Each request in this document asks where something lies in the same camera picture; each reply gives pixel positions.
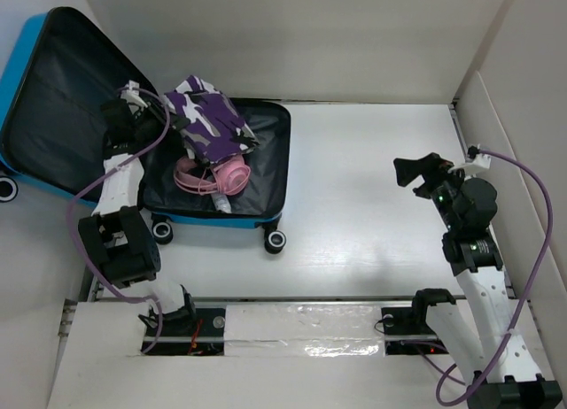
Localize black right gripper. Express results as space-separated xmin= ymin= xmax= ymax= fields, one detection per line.
xmin=392 ymin=152 xmax=471 ymax=231

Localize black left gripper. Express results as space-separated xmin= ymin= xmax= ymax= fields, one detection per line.
xmin=132 ymin=99 xmax=190 ymax=144

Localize purple camouflage clothing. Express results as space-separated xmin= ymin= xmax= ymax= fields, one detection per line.
xmin=165 ymin=75 xmax=260 ymax=165

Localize blue kids suitcase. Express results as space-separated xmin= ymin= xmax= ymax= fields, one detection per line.
xmin=1 ymin=7 xmax=291 ymax=254

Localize pink headphones with cable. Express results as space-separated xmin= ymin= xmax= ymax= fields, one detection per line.
xmin=174 ymin=155 xmax=251 ymax=196

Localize translucent white plastic bottle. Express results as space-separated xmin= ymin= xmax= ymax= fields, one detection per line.
xmin=211 ymin=193 xmax=232 ymax=214

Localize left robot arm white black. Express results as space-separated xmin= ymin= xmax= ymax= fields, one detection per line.
xmin=78 ymin=100 xmax=444 ymax=336

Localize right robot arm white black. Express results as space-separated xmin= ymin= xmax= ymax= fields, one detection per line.
xmin=395 ymin=152 xmax=563 ymax=408

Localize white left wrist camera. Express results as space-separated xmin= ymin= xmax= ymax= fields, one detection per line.
xmin=120 ymin=81 xmax=148 ymax=109

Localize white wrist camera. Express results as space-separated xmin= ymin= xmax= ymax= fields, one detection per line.
xmin=120 ymin=81 xmax=148 ymax=109
xmin=449 ymin=145 xmax=492 ymax=175

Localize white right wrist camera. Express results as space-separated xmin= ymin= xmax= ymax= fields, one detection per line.
xmin=449 ymin=145 xmax=492 ymax=175

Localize metal base rail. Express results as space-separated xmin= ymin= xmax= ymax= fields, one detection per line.
xmin=150 ymin=303 xmax=447 ymax=358

